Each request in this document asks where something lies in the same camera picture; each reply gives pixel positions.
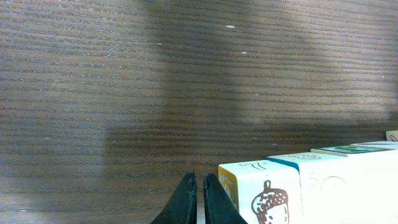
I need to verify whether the blue-sided smiley wooden block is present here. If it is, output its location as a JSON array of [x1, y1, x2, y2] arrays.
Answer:
[[266, 151, 398, 224]]

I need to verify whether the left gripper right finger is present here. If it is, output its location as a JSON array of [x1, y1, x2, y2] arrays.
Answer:
[[203, 173, 248, 224]]

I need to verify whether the yellow-sided wooden block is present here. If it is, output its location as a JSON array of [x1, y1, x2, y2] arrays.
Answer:
[[310, 145, 394, 157]]

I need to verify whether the wooden block mid table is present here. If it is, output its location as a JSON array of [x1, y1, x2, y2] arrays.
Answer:
[[386, 130, 398, 142]]

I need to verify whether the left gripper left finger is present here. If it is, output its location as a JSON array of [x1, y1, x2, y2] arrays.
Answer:
[[150, 172, 197, 224]]

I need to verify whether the red picture wooden block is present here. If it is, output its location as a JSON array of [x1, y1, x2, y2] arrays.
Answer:
[[217, 159, 304, 224]]

